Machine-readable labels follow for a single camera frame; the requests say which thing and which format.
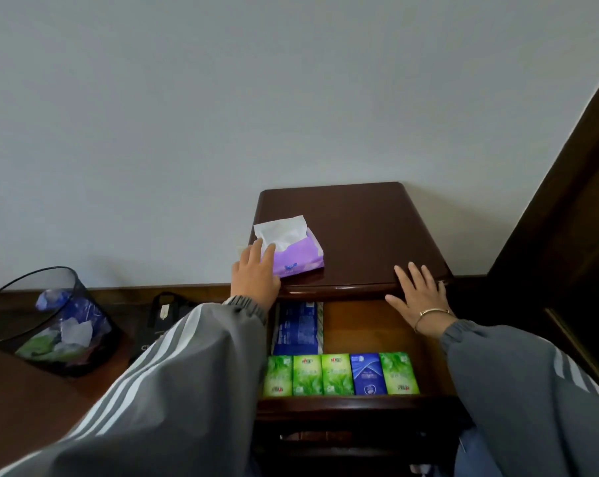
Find person's right hand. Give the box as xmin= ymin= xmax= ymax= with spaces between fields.
xmin=385 ymin=262 xmax=457 ymax=339

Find person's left hand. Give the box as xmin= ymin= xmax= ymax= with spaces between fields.
xmin=230 ymin=238 xmax=282 ymax=313

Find person's left forearm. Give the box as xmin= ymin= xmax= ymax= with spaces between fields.
xmin=0 ymin=295 xmax=270 ymax=477

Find person's right forearm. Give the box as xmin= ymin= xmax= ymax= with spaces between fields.
xmin=439 ymin=320 xmax=599 ymax=477

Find wooden nightstand drawer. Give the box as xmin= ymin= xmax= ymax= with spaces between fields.
xmin=256 ymin=297 xmax=473 ymax=424

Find purple tissue pack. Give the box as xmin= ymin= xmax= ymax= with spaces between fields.
xmin=253 ymin=215 xmax=325 ymax=279

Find dark wooden nightstand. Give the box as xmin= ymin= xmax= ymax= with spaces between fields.
xmin=249 ymin=182 xmax=475 ymax=477

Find green pocket tissue pack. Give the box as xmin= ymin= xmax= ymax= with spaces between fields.
xmin=379 ymin=351 xmax=421 ymax=395
xmin=292 ymin=354 xmax=324 ymax=397
xmin=321 ymin=353 xmax=356 ymax=396
xmin=263 ymin=355 xmax=294 ymax=397

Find blue pocket tissue pack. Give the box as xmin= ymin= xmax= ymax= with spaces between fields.
xmin=350 ymin=353 xmax=389 ymax=396

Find large blue tissue pack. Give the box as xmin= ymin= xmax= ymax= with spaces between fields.
xmin=271 ymin=301 xmax=325 ymax=356

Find black bag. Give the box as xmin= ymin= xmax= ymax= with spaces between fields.
xmin=127 ymin=291 xmax=202 ymax=366

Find dark wooden baseboard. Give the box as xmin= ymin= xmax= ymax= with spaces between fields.
xmin=0 ymin=283 xmax=233 ymax=307

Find dark wooden headboard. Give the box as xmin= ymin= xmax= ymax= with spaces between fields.
xmin=484 ymin=58 xmax=599 ymax=404

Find person's blue trousers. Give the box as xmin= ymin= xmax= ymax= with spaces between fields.
xmin=452 ymin=426 xmax=494 ymax=477

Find blue plastic wrapper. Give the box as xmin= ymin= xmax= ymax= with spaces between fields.
xmin=35 ymin=288 xmax=112 ymax=343

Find white crumpled tissue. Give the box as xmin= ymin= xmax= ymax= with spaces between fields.
xmin=60 ymin=318 xmax=94 ymax=346

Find green crumpled wrapper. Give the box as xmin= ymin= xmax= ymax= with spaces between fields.
xmin=15 ymin=330 xmax=63 ymax=361

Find black mesh waste bin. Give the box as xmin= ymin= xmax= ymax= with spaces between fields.
xmin=0 ymin=266 xmax=124 ymax=378

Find gold bracelet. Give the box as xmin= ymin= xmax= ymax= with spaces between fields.
xmin=413 ymin=308 xmax=454 ymax=334

